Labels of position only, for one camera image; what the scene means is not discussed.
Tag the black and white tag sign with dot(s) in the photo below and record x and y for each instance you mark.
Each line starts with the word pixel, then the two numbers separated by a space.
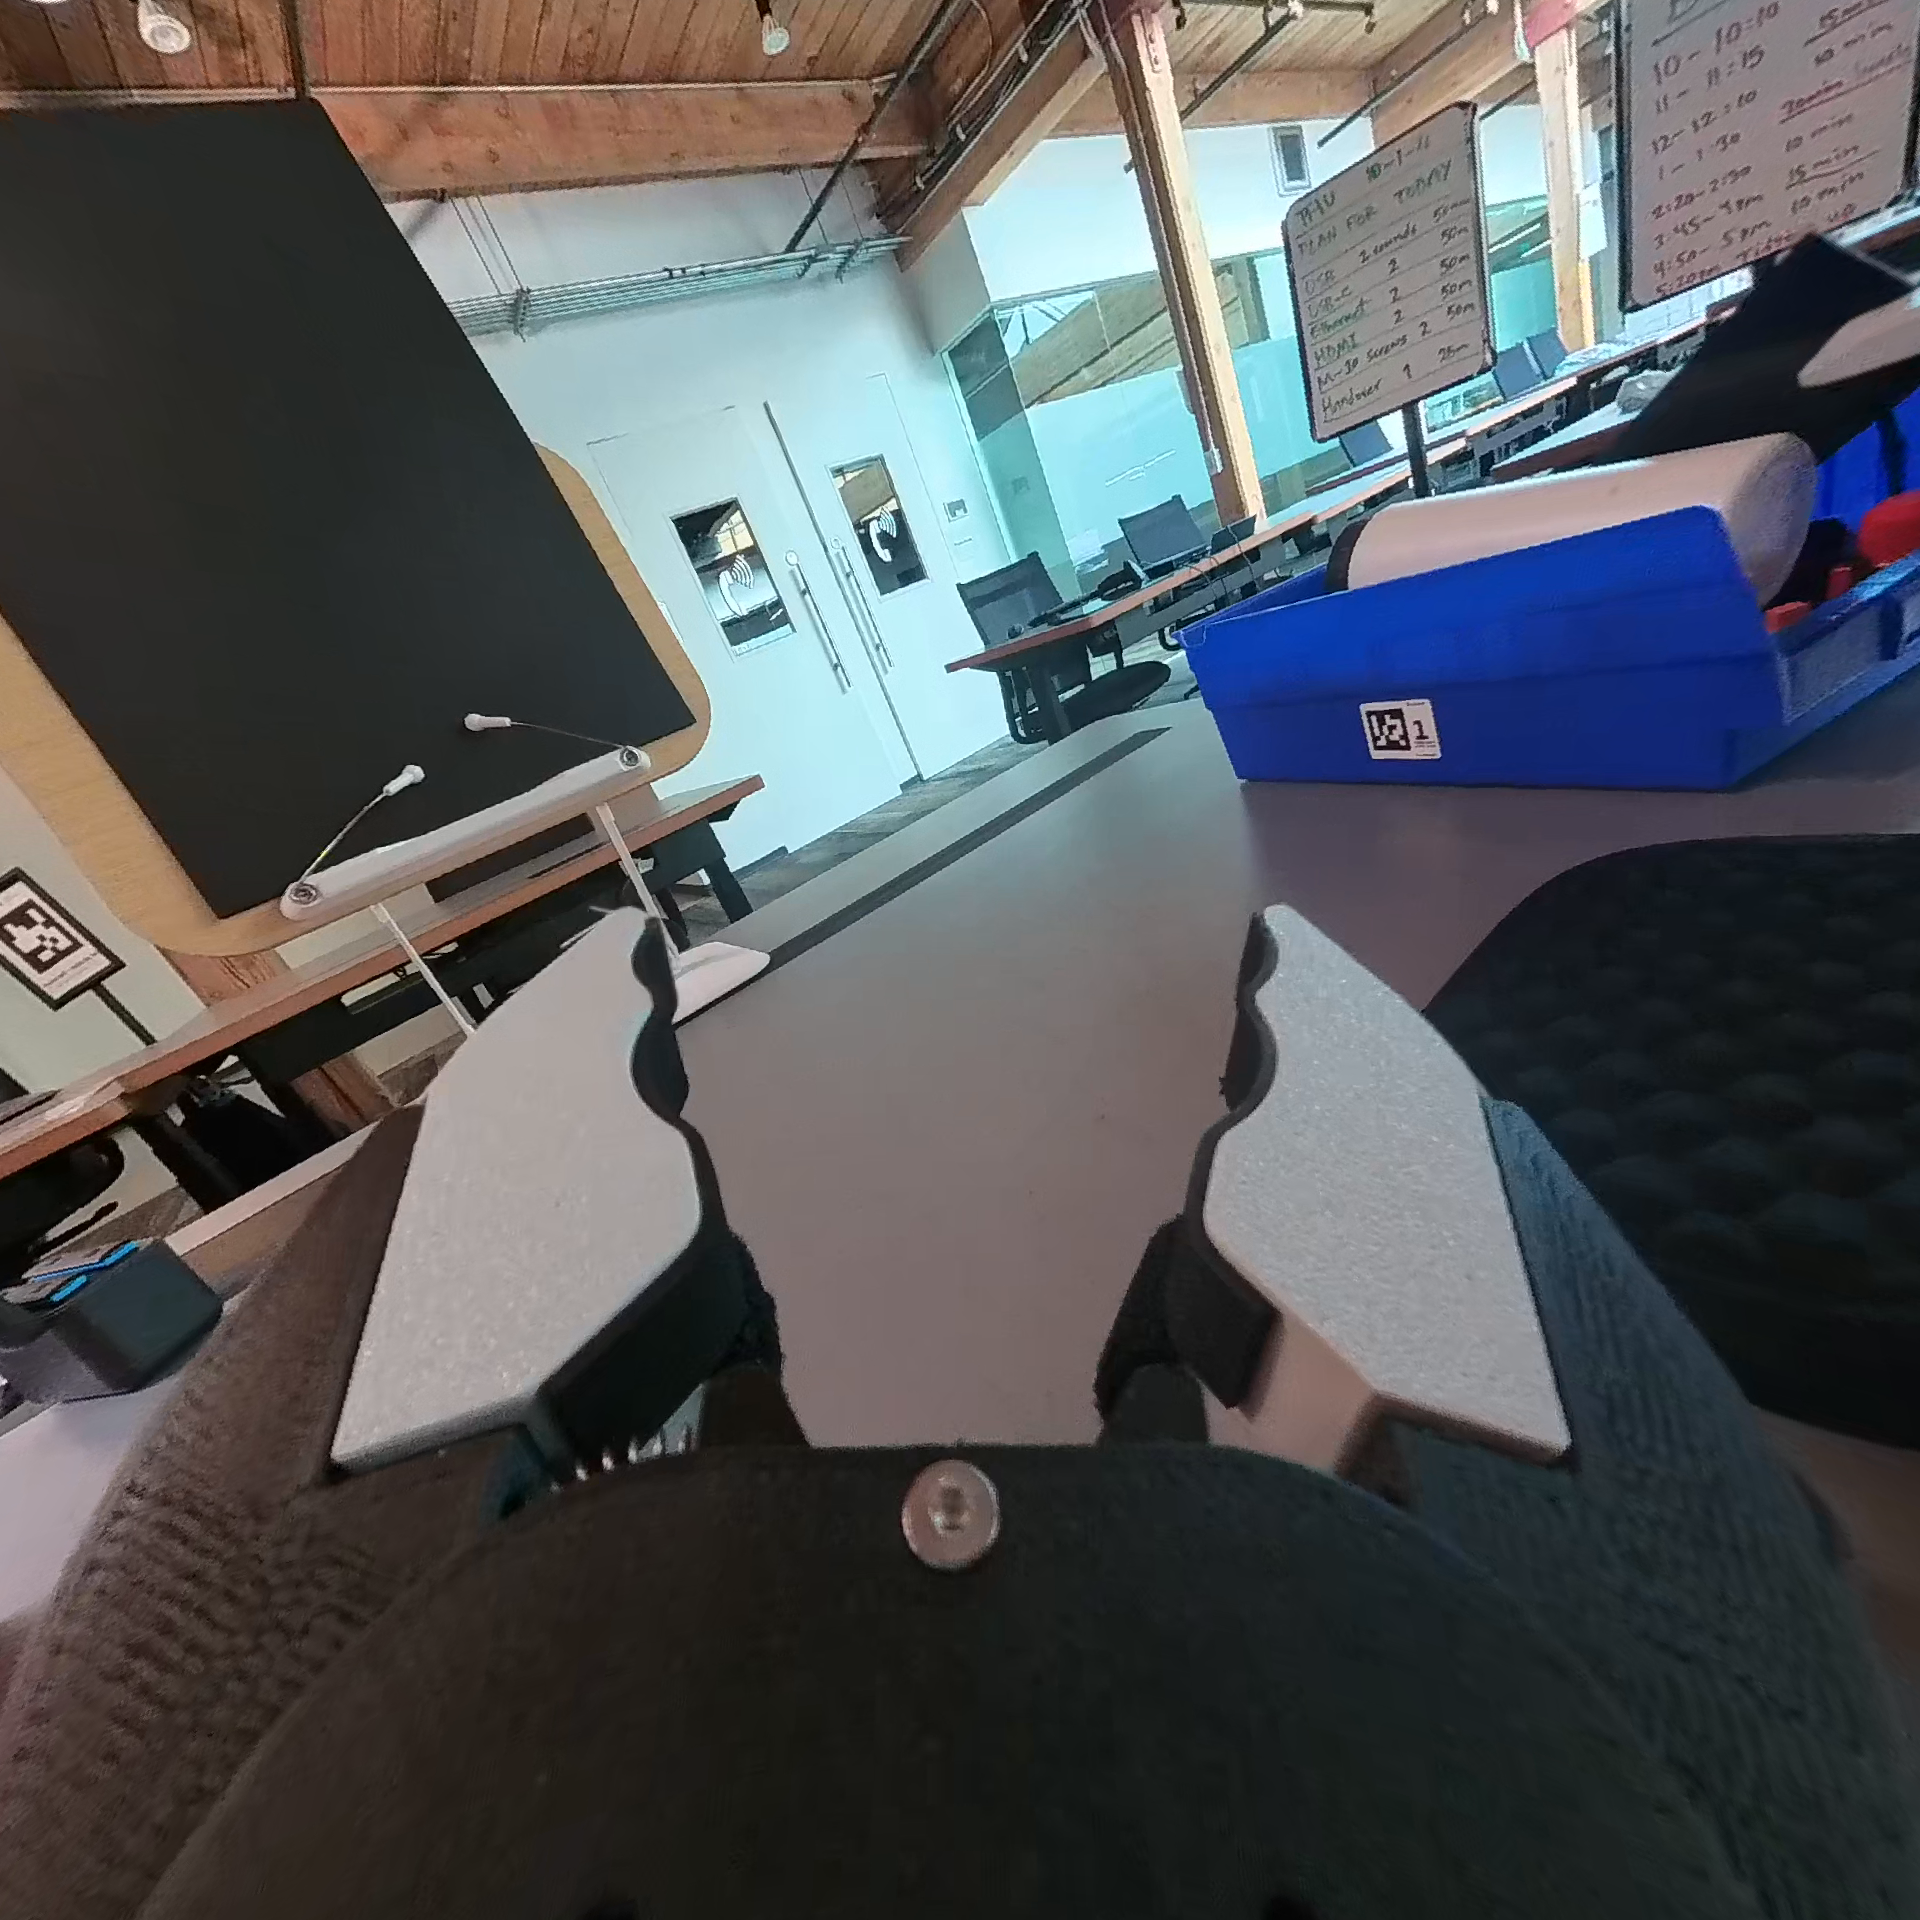
pixel 43 930

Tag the black framed whiteboard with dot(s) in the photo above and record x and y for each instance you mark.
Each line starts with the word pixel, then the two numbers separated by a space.
pixel 1388 270
pixel 1756 148

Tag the white double door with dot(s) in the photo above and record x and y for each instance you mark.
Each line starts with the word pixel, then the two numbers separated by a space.
pixel 811 600

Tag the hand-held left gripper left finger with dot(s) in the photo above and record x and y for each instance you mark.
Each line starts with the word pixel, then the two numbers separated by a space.
pixel 525 1244

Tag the black quilted cushion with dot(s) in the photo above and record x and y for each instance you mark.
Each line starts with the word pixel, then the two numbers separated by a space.
pixel 1725 1080

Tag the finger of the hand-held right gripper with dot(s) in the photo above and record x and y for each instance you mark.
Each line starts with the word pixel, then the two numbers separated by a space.
pixel 1869 347

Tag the white track spotlight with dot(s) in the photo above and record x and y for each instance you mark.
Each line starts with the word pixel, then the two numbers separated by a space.
pixel 773 28
pixel 165 24

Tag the black board with wooden rim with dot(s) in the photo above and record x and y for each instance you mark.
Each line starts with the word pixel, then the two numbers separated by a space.
pixel 301 524

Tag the black office chair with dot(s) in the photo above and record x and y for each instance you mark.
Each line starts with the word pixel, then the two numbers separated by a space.
pixel 1020 600

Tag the wooden post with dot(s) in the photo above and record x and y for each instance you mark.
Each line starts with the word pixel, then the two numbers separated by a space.
pixel 1202 300

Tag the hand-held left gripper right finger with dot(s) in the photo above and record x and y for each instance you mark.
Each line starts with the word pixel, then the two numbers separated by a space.
pixel 1381 1229

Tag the red plastic part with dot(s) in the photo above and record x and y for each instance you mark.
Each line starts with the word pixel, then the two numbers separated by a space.
pixel 1894 533

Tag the blue plastic bin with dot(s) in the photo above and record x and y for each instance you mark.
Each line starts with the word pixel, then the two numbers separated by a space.
pixel 1500 661

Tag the brown top office desk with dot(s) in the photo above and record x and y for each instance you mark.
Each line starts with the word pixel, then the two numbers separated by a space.
pixel 1050 628
pixel 301 997

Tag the dark battery charger case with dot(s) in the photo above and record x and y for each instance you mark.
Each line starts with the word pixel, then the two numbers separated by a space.
pixel 135 1320

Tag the white paper roll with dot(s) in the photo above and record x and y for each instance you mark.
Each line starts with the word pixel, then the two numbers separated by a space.
pixel 1577 509

